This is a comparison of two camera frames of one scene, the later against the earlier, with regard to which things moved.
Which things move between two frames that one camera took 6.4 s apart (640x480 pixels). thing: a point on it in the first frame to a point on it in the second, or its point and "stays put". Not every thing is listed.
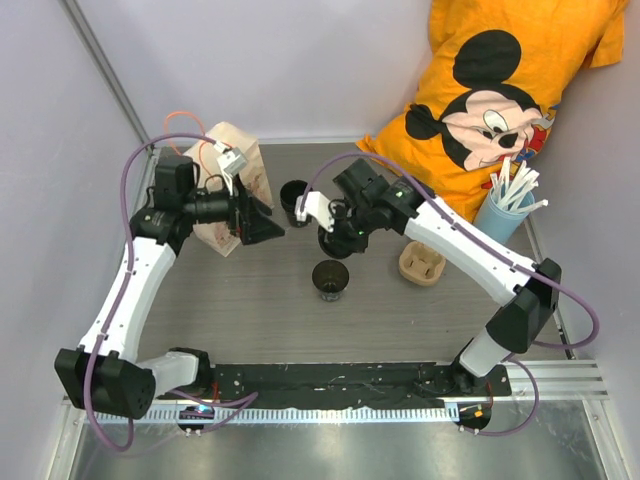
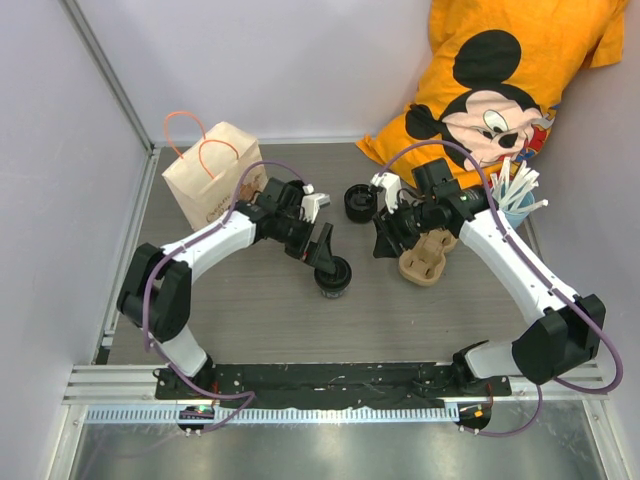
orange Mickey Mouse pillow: [489, 86] stays put
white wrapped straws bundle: [509, 190] stays put
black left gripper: [249, 217] to [316, 254]
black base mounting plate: [343, 383] stays put
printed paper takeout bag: [217, 236] stays put
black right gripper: [337, 211] to [390, 233]
